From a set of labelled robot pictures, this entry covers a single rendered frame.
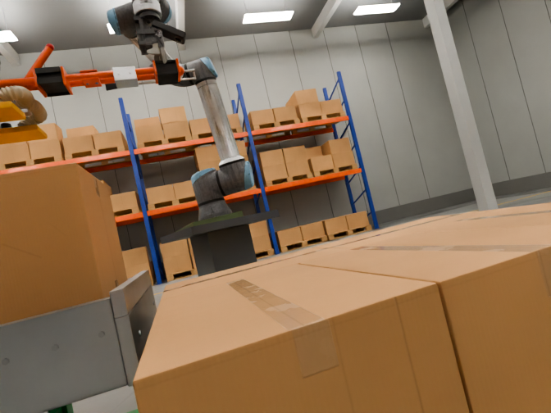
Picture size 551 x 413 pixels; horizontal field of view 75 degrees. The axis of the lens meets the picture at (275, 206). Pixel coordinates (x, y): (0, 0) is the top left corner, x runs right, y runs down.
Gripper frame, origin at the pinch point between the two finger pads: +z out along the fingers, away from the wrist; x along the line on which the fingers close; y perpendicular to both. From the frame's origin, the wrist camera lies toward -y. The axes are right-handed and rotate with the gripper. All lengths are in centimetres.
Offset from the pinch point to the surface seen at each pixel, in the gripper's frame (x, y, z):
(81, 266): 21, 33, 59
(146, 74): 2.7, 7.0, 1.4
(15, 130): -3, 49, 13
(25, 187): 21, 42, 37
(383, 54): -822, -725, -391
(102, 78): 2.8, 20.5, 1.4
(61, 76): 5.0, 31.7, 0.7
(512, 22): -576, -954, -326
